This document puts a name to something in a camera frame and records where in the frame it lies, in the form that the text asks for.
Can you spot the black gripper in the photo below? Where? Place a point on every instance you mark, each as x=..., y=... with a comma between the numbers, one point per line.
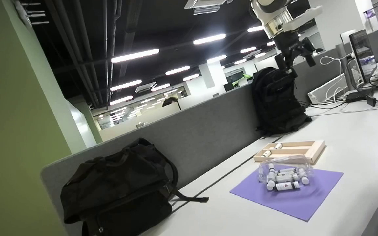
x=287, y=40

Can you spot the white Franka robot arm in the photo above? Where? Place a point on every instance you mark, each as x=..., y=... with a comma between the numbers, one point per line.
x=262, y=14

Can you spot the fluorescent ceiling light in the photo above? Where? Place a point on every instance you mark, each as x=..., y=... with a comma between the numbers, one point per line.
x=216, y=57
x=248, y=49
x=126, y=85
x=190, y=76
x=208, y=38
x=121, y=99
x=177, y=69
x=160, y=86
x=135, y=55
x=270, y=43

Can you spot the grey desk partition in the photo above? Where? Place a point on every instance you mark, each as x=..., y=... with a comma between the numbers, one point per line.
x=197, y=131
x=324, y=76

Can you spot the white ribbed device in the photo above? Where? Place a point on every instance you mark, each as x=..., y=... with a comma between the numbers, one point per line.
x=328, y=89

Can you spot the black backpack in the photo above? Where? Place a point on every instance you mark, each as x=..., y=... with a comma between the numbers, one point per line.
x=275, y=104

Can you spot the black computer monitor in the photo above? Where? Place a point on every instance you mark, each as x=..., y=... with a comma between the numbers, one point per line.
x=361, y=52

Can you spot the black power adapter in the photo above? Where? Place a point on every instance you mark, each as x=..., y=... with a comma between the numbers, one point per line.
x=371, y=100

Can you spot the wooden tray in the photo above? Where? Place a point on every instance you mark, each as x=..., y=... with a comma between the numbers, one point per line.
x=302, y=150

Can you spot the ceiling air vent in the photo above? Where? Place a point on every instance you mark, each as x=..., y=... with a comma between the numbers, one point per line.
x=206, y=5

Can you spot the pile of white batteries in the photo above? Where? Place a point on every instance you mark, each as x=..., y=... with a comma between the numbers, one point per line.
x=262, y=177

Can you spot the purple mat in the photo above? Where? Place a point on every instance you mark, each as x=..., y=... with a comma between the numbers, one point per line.
x=311, y=200

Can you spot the black ceiling pipe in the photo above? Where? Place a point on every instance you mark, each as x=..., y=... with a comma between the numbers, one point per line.
x=106, y=43

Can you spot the black duffel bag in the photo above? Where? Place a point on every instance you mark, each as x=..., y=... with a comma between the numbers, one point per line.
x=118, y=187

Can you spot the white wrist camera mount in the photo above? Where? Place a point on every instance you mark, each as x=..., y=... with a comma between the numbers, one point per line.
x=304, y=17

